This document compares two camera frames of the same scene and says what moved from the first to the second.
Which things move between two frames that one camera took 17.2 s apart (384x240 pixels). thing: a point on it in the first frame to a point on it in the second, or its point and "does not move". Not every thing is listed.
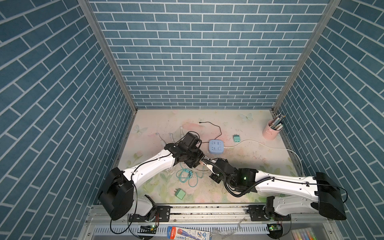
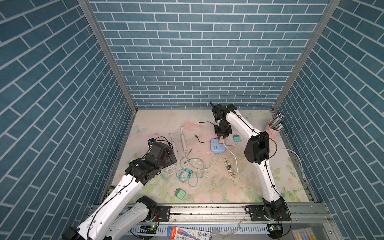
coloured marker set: (304, 234) does not move
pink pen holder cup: (270, 133) does not move
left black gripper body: (193, 157) to (166, 161)
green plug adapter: (180, 193) does not move
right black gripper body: (215, 177) to (222, 130)
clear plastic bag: (225, 233) does not move
